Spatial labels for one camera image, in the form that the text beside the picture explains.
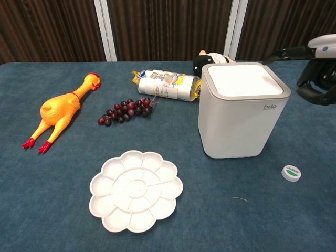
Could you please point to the wrapped white roll pack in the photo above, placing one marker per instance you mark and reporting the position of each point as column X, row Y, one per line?
column 168, row 85

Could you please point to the thin straw scrap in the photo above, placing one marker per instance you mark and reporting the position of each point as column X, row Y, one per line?
column 239, row 198

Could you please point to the white partition post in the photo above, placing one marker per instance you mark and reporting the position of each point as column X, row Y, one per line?
column 239, row 29
column 106, row 31

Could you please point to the dark red grape bunch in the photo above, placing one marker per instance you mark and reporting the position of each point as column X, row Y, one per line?
column 126, row 110

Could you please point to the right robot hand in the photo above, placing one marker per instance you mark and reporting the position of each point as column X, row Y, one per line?
column 321, row 50

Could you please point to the blue table cloth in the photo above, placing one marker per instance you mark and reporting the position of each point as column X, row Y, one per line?
column 52, row 197

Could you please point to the white lidded trash bin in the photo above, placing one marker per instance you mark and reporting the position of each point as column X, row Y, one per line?
column 236, row 123

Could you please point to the brown slatted partition panel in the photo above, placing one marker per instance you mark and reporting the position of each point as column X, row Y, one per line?
column 283, row 23
column 47, row 29
column 170, row 26

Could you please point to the yellow rubber chicken toy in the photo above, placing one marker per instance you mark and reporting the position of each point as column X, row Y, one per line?
column 59, row 110

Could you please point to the white flower paint palette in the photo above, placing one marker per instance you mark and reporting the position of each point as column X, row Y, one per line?
column 136, row 191

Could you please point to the black and white plush doll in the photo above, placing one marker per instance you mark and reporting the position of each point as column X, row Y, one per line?
column 200, row 63

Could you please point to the small white green cap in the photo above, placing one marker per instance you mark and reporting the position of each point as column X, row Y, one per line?
column 291, row 173

